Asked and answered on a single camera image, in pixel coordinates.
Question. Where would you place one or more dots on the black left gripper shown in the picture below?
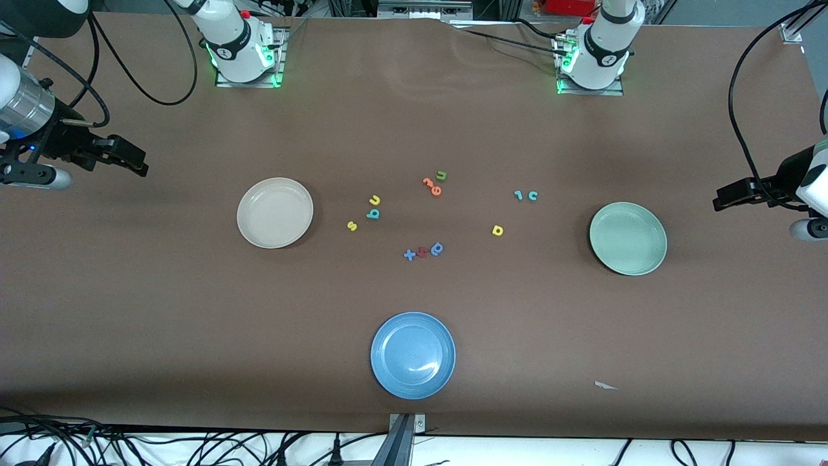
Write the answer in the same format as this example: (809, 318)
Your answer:
(778, 187)

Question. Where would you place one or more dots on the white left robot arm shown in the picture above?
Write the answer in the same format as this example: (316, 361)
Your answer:
(605, 45)

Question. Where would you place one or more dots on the aluminium corner profile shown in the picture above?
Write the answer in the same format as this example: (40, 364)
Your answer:
(792, 29)

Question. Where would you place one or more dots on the blue letter e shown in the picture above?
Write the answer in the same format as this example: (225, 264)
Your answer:
(434, 249)

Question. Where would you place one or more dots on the blue plate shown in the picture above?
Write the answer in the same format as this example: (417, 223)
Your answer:
(413, 356)

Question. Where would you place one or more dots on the white tape scrap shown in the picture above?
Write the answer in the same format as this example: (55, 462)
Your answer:
(605, 386)

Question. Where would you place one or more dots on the red box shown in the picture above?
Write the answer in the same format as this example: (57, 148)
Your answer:
(569, 6)

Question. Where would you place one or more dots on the green plate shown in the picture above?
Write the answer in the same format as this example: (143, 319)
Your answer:
(627, 239)

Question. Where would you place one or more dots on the aluminium frame strut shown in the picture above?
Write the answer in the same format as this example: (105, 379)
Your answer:
(398, 443)

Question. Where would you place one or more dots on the black power plug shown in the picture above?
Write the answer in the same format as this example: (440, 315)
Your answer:
(336, 453)

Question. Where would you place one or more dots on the grey metal box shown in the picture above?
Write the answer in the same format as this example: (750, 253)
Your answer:
(424, 8)

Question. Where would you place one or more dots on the beige plate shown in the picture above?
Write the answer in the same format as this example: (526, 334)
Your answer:
(275, 213)

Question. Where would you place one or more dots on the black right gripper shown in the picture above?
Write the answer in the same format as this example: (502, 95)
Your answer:
(63, 142)

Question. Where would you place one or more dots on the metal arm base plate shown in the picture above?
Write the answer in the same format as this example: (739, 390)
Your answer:
(279, 65)
(592, 92)

